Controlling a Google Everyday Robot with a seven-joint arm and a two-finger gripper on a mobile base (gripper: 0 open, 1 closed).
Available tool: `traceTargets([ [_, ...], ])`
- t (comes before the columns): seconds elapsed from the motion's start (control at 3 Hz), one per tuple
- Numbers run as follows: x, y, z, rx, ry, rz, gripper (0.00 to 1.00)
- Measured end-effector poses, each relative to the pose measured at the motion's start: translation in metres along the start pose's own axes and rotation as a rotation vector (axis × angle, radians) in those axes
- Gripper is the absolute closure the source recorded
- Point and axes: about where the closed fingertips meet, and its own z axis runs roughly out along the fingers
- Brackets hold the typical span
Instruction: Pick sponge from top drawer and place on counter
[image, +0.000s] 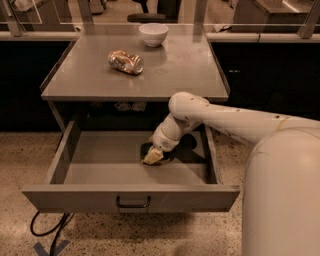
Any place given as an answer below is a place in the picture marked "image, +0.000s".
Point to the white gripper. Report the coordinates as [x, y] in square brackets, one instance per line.
[163, 141]

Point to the green and yellow sponge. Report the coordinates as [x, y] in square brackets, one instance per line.
[152, 156]

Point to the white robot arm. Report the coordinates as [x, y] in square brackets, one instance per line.
[281, 189]

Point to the grey open drawer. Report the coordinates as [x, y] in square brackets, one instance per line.
[92, 168]

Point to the grey counter cabinet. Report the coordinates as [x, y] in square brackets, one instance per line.
[184, 62]

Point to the crushed metal can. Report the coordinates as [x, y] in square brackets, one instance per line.
[126, 62]

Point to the white bowl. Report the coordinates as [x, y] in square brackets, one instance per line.
[153, 34]

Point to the black drawer handle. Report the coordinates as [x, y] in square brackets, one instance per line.
[132, 203]

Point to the glass partition with frame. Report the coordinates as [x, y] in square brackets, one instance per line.
[237, 20]

